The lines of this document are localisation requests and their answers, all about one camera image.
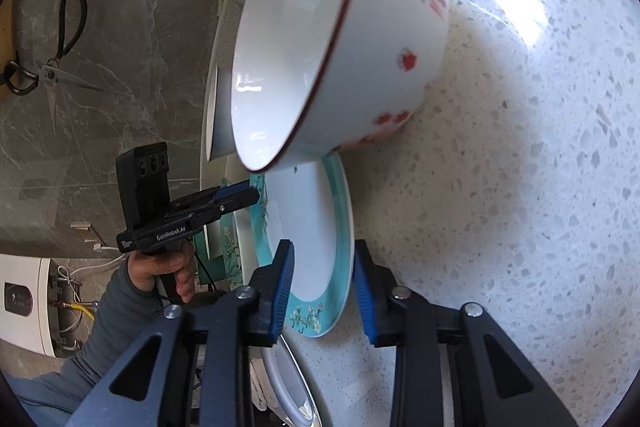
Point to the white appliance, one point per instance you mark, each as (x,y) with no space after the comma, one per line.
(30,322)

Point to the white plate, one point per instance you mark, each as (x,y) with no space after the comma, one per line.
(287,387)

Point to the teal rimmed floral plate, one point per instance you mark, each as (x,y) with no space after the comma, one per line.
(305,227)

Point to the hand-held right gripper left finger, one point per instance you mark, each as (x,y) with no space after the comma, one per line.
(282,287)

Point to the white bowl with red flowers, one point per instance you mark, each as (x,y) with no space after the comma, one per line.
(390,32)

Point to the person's blue jeans leg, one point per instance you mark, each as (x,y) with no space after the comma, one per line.
(35,399)

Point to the white power plug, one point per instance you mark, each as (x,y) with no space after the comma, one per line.
(80,224)
(105,248)

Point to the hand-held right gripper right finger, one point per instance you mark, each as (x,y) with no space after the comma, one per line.
(362,302)

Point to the person's left forearm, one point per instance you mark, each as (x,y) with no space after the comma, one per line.
(115,327)

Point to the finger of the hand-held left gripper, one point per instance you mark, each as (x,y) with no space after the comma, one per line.
(227,210)
(240,193)

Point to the person's left hand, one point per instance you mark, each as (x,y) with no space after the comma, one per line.
(152,269)

